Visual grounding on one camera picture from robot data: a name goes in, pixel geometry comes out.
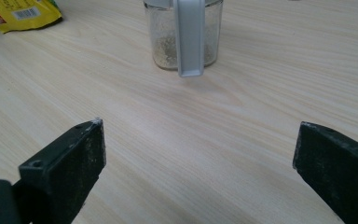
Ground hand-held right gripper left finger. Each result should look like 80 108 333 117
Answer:
12 118 107 224

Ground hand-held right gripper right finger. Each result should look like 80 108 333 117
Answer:
293 120 358 224

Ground yellow seasoning refill pouch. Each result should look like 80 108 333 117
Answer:
0 0 63 35

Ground glass seasoning jar grey lid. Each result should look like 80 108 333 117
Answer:
143 0 225 78

